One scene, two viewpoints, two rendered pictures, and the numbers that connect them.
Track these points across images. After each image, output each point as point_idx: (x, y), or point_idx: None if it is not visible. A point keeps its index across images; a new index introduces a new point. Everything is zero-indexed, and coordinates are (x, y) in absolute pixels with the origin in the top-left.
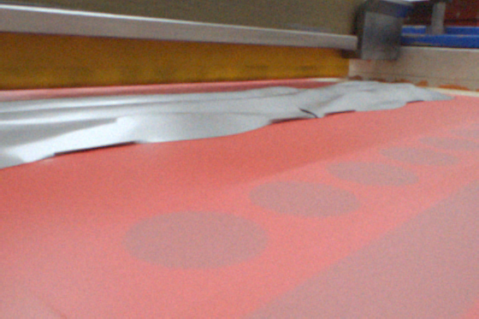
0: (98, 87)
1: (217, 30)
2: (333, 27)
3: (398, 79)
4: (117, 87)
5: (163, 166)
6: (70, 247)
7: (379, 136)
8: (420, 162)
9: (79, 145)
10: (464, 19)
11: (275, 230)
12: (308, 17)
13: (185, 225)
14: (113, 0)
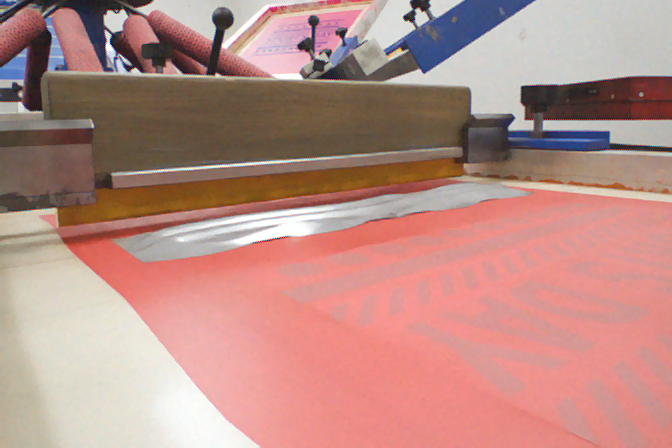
0: None
1: (345, 160)
2: (442, 142)
3: (508, 175)
4: None
5: (297, 247)
6: (261, 271)
7: (421, 229)
8: (421, 244)
9: (263, 238)
10: (619, 100)
11: (328, 268)
12: (419, 138)
13: (298, 266)
14: (280, 150)
